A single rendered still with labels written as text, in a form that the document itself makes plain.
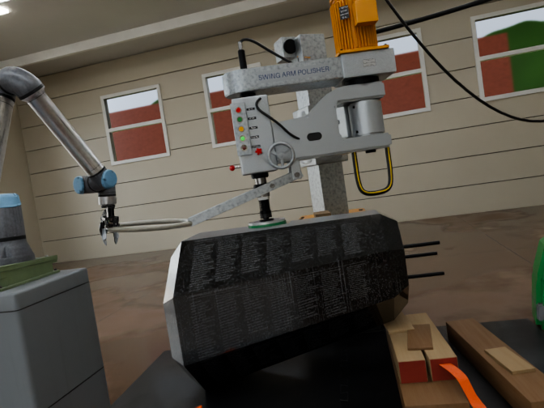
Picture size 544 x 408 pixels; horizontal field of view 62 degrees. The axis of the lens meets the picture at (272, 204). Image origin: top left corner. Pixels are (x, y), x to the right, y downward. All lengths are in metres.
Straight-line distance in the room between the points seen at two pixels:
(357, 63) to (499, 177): 6.30
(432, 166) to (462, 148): 0.58
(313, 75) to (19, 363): 1.90
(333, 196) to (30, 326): 2.10
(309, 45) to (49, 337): 2.40
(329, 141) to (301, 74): 0.40
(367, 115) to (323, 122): 0.25
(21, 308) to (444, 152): 7.58
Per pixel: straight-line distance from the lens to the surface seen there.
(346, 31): 2.70
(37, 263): 1.97
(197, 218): 2.53
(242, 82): 2.53
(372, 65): 2.65
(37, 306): 1.82
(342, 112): 2.78
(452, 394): 2.07
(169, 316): 2.37
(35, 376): 1.83
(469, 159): 8.58
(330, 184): 3.18
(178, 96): 9.37
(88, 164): 2.28
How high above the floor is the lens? 1.09
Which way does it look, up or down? 3 degrees down
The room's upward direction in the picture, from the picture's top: 9 degrees counter-clockwise
